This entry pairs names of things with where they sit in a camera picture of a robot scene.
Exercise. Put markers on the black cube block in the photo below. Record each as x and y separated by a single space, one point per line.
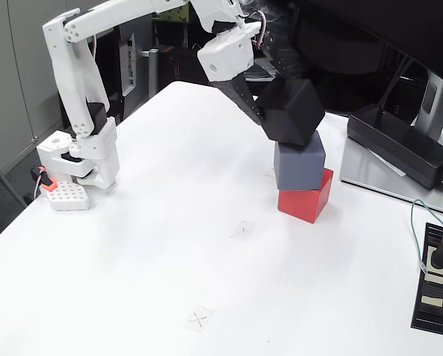
291 111

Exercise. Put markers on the grey cube block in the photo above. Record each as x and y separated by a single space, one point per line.
299 163

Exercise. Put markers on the red cube block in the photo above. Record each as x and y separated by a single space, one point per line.
299 204

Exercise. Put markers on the black computer case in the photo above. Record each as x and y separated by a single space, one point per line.
184 65

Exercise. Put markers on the green box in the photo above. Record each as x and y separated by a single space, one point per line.
176 16

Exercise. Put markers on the clear tape with pen mark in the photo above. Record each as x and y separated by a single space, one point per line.
243 230
270 175

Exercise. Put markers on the black panel board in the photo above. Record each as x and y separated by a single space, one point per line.
111 66

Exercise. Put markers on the black monitor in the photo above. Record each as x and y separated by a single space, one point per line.
410 22

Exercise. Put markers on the black power adapter brick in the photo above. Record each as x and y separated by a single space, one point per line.
395 144

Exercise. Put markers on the silver monitor stand base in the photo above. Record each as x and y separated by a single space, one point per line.
369 174

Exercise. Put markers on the silver monitor stand neck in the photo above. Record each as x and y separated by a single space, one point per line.
434 100

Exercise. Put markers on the white perforated base clamp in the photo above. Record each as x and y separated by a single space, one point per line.
69 196

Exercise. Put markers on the clear tape with X mark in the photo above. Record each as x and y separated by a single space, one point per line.
199 319

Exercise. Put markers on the black power strip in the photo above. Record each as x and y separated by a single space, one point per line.
430 311

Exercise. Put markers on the silver metal post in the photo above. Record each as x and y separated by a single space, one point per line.
152 70

